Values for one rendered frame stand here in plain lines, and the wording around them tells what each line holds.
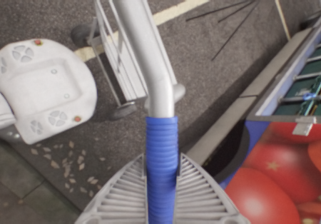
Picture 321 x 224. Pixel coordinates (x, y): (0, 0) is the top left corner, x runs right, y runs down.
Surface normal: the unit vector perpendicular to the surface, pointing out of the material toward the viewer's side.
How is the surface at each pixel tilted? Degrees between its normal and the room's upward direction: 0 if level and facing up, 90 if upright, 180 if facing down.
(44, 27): 0
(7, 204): 8
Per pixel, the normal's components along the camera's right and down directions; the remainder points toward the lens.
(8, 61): -0.16, 0.25
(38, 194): 0.44, -0.01
